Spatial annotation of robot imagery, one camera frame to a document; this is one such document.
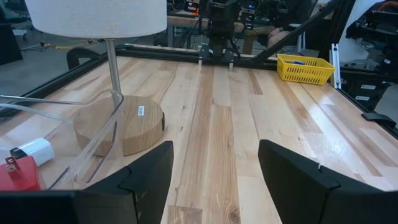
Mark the yellow plastic basket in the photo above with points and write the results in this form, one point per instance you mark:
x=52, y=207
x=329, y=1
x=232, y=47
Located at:
x=304, y=74

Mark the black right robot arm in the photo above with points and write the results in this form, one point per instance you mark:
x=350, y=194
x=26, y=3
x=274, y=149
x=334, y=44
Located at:
x=220, y=25

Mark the large red USB charger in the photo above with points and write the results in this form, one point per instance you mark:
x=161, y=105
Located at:
x=21, y=179

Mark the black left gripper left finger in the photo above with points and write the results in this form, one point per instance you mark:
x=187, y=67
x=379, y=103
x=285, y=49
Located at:
x=146, y=193

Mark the black background equipment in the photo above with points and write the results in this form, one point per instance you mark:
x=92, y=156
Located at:
x=379, y=28

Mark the black aluminium table frame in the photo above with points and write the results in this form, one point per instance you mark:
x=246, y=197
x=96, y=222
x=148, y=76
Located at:
x=168, y=54

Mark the black background object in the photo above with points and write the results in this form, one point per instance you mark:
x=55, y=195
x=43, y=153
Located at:
x=9, y=46

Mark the black control box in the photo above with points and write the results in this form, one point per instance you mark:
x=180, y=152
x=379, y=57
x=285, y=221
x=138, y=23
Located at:
x=351, y=90

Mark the blue rectangular block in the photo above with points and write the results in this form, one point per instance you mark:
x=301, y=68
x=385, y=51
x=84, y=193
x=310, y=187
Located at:
x=298, y=62

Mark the black table clamp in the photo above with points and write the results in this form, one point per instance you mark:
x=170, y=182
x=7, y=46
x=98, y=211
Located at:
x=377, y=117
x=74, y=54

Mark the clear plastic bin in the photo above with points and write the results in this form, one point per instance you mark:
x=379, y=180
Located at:
x=96, y=144

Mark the wooden background table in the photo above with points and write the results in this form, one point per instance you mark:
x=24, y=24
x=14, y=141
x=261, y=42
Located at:
x=186, y=21

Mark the small white USB charger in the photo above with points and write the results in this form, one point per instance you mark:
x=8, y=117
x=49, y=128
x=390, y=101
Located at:
x=38, y=151

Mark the person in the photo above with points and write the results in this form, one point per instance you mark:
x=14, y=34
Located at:
x=258, y=31

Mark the white shade wooden base lamp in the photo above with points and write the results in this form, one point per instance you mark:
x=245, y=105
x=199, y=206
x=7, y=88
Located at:
x=99, y=15

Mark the white aluminium post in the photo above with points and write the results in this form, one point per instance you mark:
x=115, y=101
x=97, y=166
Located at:
x=335, y=68

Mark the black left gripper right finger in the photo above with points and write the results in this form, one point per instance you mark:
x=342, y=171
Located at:
x=295, y=193

